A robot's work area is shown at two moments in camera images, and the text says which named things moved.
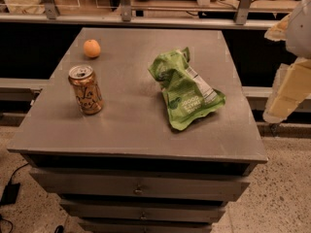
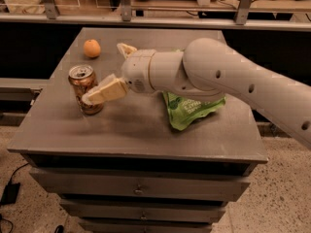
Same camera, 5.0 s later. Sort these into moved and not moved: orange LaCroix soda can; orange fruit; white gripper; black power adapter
Moved: white gripper
Not moved: orange LaCroix soda can; orange fruit; black power adapter
